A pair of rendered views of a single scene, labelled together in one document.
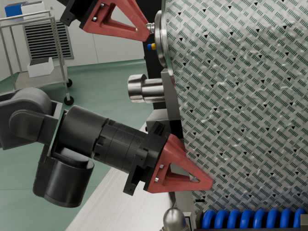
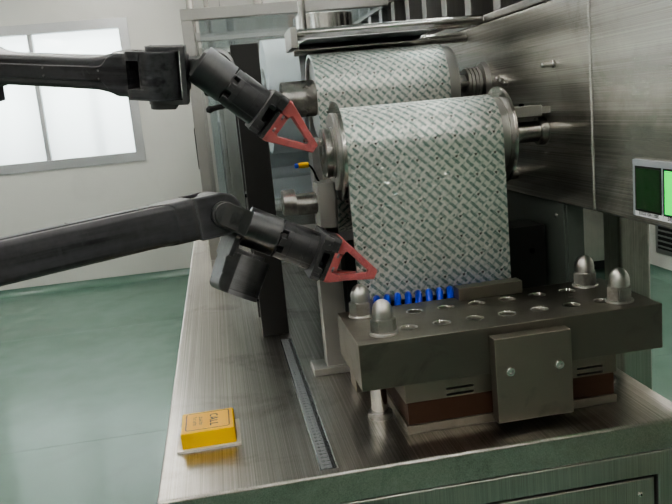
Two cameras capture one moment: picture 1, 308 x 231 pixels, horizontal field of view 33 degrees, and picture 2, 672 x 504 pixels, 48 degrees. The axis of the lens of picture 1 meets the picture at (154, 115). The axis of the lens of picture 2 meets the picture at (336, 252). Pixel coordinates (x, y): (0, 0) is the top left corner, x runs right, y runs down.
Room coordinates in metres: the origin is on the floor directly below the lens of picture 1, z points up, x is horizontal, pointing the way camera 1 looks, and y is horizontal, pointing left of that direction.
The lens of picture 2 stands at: (-0.37, 0.46, 1.32)
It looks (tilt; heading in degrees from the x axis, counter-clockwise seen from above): 11 degrees down; 335
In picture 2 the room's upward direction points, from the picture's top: 5 degrees counter-clockwise
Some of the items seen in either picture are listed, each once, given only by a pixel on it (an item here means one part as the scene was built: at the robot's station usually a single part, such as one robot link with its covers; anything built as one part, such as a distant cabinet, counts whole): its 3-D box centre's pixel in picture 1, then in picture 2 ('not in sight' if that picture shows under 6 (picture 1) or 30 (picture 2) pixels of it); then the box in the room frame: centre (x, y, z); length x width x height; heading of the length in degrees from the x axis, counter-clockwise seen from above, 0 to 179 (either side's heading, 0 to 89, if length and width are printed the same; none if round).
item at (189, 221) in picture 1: (183, 222); not in sight; (0.57, -0.01, 1.04); 0.02 x 0.01 x 0.02; 73
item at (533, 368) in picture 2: not in sight; (532, 374); (0.35, -0.14, 0.97); 0.10 x 0.03 x 0.11; 73
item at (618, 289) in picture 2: not in sight; (618, 284); (0.36, -0.29, 1.05); 0.04 x 0.04 x 0.04
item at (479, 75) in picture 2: not in sight; (466, 83); (0.82, -0.40, 1.34); 0.07 x 0.07 x 0.07; 73
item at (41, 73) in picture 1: (35, 53); not in sight; (5.39, 1.10, 0.51); 0.91 x 0.58 x 1.02; 7
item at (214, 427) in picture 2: not in sight; (208, 428); (0.58, 0.22, 0.91); 0.07 x 0.07 x 0.02; 73
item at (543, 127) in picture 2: not in sight; (522, 132); (0.58, -0.33, 1.25); 0.07 x 0.04 x 0.04; 73
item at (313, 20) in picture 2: not in sight; (323, 28); (1.32, -0.36, 1.50); 0.14 x 0.14 x 0.06
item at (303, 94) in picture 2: not in sight; (298, 99); (0.91, -0.10, 1.34); 0.06 x 0.06 x 0.06; 73
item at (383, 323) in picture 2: not in sight; (382, 316); (0.45, 0.02, 1.05); 0.04 x 0.04 x 0.04
